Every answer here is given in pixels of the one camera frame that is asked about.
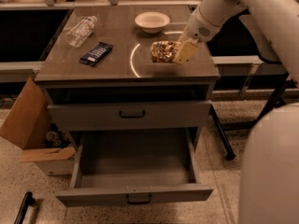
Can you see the closed grey upper drawer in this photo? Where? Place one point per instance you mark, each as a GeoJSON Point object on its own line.
{"type": "Point", "coordinates": [127, 116]}

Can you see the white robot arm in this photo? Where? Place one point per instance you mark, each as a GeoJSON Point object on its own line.
{"type": "Point", "coordinates": [269, 182]}

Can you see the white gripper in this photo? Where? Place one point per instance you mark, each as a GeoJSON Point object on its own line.
{"type": "Point", "coordinates": [198, 27]}

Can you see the brown cardboard box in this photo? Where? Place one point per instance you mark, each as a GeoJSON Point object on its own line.
{"type": "Point", "coordinates": [26, 127]}

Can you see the orange patterned can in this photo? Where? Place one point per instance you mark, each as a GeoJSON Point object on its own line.
{"type": "Point", "coordinates": [164, 51]}

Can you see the grey drawer cabinet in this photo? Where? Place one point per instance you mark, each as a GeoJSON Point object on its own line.
{"type": "Point", "coordinates": [127, 74]}

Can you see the black pole on floor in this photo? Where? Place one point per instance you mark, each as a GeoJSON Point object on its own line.
{"type": "Point", "coordinates": [27, 201]}

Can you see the clear plastic water bottle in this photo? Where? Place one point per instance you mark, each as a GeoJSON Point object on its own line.
{"type": "Point", "coordinates": [81, 31]}

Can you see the white paper bowl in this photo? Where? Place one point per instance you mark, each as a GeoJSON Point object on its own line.
{"type": "Point", "coordinates": [152, 22]}

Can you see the open grey lower drawer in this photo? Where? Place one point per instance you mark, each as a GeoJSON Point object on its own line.
{"type": "Point", "coordinates": [135, 167]}

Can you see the dark blue snack bar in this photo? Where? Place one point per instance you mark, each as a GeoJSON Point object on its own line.
{"type": "Point", "coordinates": [93, 56]}

